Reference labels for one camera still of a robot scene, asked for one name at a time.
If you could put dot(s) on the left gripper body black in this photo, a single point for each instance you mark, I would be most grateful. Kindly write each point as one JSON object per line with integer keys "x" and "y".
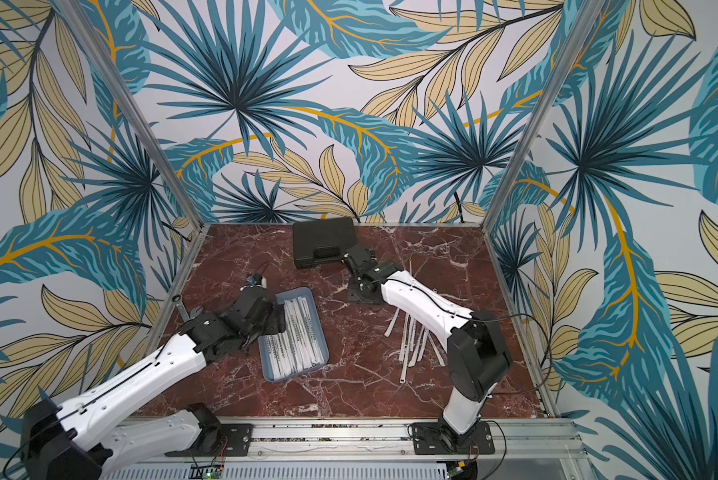
{"x": 274, "y": 324}

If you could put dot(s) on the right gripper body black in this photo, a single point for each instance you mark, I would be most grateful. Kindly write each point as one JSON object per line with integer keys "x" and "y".
{"x": 355, "y": 258}

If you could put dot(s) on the blue plastic storage tray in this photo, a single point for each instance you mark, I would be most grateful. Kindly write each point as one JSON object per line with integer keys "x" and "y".
{"x": 301, "y": 348}

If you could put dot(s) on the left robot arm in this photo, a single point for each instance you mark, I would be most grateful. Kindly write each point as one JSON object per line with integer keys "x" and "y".
{"x": 83, "y": 438}

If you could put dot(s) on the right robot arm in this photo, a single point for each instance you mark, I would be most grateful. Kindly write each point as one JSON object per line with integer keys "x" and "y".
{"x": 477, "y": 355}

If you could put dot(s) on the black plastic tool case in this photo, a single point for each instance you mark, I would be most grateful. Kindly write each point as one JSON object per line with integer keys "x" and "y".
{"x": 322, "y": 241}

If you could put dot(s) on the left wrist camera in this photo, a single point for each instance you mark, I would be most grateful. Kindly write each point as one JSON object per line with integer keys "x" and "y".
{"x": 256, "y": 279}

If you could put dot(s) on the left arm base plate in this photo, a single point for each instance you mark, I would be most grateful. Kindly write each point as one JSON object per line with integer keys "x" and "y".
{"x": 227, "y": 440}

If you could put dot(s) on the aluminium front rail frame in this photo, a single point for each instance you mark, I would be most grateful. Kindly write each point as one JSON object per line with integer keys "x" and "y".
{"x": 372, "y": 440}

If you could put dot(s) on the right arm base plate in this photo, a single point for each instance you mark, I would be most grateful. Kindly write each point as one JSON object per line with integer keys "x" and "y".
{"x": 452, "y": 438}

